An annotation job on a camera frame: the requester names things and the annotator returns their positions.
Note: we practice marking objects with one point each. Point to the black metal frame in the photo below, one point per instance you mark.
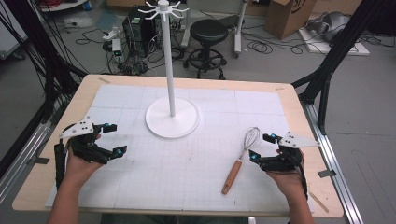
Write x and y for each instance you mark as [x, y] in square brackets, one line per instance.
[336, 56]
[37, 56]

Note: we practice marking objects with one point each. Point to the thin wooden stick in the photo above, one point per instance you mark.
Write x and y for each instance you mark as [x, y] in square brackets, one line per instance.
[318, 202]

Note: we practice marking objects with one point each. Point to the aluminium rail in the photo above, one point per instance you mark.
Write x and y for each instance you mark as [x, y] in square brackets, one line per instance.
[334, 161]
[18, 158]

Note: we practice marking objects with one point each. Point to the white power strip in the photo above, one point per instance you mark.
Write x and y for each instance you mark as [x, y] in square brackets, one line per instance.
[111, 33]

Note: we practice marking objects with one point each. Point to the person's left hand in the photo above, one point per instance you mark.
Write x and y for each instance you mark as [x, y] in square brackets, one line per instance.
[79, 169]

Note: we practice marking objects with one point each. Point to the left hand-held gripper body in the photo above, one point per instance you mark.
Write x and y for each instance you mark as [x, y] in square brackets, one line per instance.
[83, 146]

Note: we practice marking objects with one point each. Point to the grey device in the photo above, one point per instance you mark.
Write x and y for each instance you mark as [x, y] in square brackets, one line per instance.
[333, 25]

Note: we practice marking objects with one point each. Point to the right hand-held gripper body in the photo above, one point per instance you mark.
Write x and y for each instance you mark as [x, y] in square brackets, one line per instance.
[288, 154]

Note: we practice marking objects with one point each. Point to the white grid mat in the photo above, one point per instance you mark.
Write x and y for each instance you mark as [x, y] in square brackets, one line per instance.
[186, 174]

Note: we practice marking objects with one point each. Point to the black computer tower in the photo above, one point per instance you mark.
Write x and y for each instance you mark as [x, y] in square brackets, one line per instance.
[138, 34]

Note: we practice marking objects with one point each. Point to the white floor stand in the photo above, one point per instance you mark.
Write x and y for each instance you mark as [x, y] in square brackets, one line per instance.
[239, 31]

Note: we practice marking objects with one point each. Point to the black round stool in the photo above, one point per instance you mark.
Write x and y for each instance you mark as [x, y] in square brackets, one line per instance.
[208, 34]

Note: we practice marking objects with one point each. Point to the person's right hand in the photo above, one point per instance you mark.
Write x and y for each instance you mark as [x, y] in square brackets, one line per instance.
[288, 182]

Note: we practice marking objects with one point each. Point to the black tape piece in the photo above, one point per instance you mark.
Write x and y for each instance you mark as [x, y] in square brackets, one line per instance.
[327, 173]
[42, 160]

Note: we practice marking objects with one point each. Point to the white hook stand rack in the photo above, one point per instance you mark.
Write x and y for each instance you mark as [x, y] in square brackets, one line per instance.
[172, 115]

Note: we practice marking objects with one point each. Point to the white flat board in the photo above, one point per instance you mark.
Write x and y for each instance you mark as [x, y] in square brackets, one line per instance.
[339, 46]

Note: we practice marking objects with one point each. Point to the cardboard box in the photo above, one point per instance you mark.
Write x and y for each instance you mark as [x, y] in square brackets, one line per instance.
[288, 17]

